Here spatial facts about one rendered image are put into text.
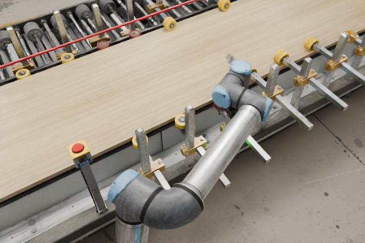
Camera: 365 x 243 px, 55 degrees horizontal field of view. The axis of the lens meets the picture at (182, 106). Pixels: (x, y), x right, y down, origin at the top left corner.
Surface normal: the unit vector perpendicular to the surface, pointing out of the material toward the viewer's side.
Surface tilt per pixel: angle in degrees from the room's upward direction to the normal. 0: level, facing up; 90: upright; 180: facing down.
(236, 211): 0
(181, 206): 30
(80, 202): 0
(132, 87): 0
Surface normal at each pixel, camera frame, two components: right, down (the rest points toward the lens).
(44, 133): -0.01, -0.66
